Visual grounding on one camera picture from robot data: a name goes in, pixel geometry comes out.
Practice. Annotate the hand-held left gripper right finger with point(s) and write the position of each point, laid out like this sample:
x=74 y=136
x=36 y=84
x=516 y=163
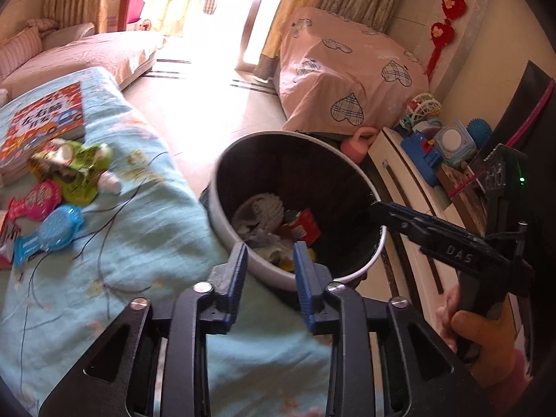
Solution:
x=303 y=286

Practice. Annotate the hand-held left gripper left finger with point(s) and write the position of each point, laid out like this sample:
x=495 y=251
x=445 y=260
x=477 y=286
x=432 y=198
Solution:
x=238 y=278

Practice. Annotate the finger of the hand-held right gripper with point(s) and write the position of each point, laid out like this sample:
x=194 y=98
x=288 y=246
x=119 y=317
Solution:
x=399 y=217

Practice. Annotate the yellow snack packet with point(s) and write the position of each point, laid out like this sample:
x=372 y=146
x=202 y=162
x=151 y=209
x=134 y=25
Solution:
x=286 y=264

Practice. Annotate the white tissue pack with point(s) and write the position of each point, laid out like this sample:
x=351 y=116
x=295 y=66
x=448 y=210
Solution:
x=265 y=243

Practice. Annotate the white foam fruit net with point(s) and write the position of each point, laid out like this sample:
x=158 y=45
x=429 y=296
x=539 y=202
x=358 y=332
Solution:
x=260 y=208

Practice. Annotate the black trash bin white rim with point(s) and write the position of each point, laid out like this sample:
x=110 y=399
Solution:
x=304 y=169

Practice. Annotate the person's right hand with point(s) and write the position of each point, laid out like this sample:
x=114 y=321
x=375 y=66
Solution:
x=495 y=347

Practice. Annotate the white television cabinet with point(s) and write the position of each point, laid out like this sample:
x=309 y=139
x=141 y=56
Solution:
x=404 y=173

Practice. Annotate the brown wooden board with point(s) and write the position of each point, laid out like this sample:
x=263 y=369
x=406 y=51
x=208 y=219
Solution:
x=460 y=195

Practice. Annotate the blue toy vehicle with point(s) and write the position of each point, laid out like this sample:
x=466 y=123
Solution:
x=419 y=158

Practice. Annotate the blue spiky ball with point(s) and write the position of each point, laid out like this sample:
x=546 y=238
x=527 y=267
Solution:
x=480 y=132

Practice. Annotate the pink kettlebell toy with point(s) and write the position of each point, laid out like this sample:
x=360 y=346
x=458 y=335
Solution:
x=356 y=147

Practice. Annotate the light blue cube toy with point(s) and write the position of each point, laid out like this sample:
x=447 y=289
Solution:
x=454 y=143

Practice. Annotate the white cage ball toy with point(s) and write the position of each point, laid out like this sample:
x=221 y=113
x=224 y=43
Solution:
x=423 y=108

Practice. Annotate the light blue floral tablecloth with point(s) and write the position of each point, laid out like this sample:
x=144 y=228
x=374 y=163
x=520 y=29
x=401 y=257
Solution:
x=130 y=247

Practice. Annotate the pink heart print cover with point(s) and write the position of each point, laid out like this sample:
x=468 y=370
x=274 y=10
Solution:
x=347 y=74

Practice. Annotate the small white bottle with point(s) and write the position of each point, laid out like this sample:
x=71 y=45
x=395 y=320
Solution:
x=110 y=181

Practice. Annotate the green snack packet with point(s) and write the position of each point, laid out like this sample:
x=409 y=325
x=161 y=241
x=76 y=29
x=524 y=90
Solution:
x=84 y=173

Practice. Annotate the blue round packet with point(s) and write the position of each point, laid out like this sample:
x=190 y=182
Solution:
x=56 y=230

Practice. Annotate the pink snack packet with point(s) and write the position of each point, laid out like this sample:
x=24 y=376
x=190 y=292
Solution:
x=37 y=200

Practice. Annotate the olive gold snack packet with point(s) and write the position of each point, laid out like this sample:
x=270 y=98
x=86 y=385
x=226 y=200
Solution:
x=50 y=158

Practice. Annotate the red white snack packet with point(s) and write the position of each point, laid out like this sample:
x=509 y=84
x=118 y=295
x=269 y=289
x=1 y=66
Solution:
x=6 y=239

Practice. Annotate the red children's book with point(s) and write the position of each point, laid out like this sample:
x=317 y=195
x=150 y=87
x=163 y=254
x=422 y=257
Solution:
x=43 y=117

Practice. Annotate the pink sofa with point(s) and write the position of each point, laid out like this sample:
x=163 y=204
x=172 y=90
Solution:
x=87 y=56

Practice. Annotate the dark slatted stand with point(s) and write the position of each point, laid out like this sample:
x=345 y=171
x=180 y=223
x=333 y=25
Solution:
x=210 y=4

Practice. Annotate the pink bag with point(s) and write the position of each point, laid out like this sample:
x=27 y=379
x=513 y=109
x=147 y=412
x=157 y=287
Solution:
x=136 y=9

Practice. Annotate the pink striped cushion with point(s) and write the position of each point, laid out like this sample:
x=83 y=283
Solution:
x=21 y=52

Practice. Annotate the pink checked cushion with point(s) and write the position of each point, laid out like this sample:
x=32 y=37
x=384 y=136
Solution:
x=40 y=24

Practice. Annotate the red heart wall decoration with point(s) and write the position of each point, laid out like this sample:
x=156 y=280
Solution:
x=451 y=4

